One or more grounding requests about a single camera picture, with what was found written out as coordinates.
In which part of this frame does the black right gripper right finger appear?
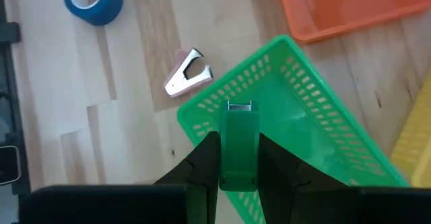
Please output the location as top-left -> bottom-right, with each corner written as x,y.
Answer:
258,133 -> 431,224

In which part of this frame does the black frame clamp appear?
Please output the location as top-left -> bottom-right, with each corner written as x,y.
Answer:
0,22 -> 22,44

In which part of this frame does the orange plastic basket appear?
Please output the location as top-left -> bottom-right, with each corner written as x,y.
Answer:
277,0 -> 431,45

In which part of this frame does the black aluminium table frame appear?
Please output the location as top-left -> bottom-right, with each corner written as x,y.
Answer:
0,0 -> 33,196

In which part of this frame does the yellow plastic basket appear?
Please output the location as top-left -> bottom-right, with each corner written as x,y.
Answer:
390,71 -> 431,188

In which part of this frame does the small black camera box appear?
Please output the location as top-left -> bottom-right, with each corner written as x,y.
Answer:
0,145 -> 22,186

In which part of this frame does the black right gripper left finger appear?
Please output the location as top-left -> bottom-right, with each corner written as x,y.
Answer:
19,131 -> 221,224

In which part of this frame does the pink staple remover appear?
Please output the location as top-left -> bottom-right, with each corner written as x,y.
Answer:
164,47 -> 214,99

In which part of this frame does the dark blue tape roll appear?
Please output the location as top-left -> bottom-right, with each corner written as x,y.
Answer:
63,0 -> 125,26

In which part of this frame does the green plastic basket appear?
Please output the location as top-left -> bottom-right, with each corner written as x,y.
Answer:
176,34 -> 410,224

